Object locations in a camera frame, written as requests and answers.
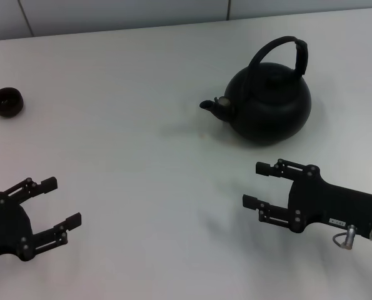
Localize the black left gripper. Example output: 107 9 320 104
0 176 83 263

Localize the small dark teacup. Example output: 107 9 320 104
0 87 25 118

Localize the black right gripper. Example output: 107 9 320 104
242 158 372 240

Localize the black round teapot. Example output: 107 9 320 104
199 36 313 145

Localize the silver cable plug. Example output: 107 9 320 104
331 224 357 250

